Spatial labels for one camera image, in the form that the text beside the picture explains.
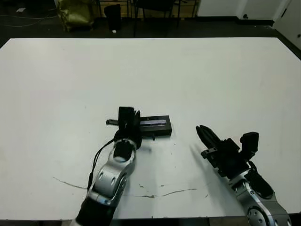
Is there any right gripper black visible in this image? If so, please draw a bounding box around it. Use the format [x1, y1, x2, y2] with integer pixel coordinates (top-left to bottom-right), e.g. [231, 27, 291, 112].
[195, 125, 250, 178]

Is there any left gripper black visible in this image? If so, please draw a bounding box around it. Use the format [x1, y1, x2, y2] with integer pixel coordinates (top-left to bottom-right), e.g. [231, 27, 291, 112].
[105, 109, 156, 152]

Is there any black waste bin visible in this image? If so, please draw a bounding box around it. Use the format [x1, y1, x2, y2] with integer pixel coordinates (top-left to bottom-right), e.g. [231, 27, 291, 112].
[104, 4, 122, 32]

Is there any yellow-green bag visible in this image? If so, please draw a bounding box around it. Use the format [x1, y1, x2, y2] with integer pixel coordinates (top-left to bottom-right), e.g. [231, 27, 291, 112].
[57, 0, 95, 32]

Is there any white door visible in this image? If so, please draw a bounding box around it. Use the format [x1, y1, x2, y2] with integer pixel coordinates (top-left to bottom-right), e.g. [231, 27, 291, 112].
[272, 0, 301, 51]

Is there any left wrist camera black housing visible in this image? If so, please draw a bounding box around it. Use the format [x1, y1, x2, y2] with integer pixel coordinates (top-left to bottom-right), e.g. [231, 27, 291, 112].
[118, 106, 135, 128]

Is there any wrist camera black housing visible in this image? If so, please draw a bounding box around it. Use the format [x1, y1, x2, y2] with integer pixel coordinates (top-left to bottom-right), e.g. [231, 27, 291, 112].
[239, 132, 260, 159]
[118, 106, 135, 128]

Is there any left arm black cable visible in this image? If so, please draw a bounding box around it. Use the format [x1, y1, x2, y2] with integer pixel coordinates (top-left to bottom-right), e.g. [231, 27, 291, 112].
[87, 138, 118, 192]

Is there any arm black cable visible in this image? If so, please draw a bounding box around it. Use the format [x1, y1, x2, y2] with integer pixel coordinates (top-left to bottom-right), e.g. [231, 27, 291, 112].
[246, 160, 260, 175]
[87, 138, 118, 192]

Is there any right wrist camera black housing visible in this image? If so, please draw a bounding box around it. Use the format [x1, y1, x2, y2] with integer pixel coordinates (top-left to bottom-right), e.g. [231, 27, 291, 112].
[239, 132, 260, 159]

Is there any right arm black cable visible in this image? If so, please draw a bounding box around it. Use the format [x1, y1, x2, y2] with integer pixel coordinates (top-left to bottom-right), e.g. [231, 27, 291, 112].
[246, 160, 260, 175]

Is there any white floor cable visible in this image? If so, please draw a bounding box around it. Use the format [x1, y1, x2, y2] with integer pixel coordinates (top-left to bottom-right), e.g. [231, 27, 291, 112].
[0, 12, 60, 28]

